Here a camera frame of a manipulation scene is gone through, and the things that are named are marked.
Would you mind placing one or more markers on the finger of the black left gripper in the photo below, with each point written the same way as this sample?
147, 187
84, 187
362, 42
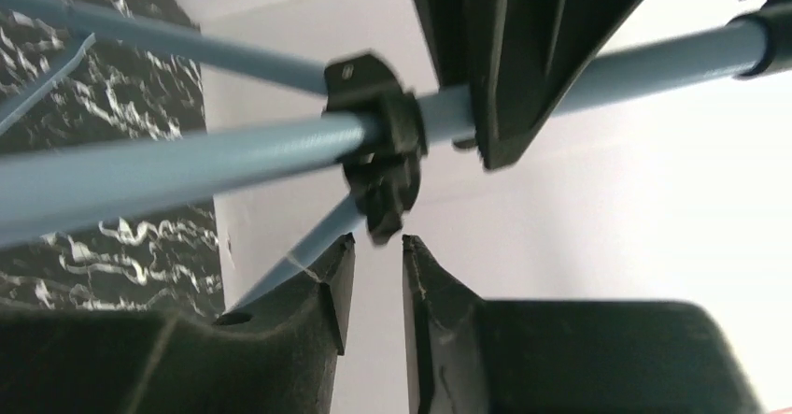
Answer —
517, 57

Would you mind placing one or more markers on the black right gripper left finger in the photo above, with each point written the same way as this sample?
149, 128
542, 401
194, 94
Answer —
277, 354

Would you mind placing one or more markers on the light blue music stand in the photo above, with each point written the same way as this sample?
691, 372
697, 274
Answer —
372, 126

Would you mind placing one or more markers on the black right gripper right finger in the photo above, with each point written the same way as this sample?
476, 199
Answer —
468, 354

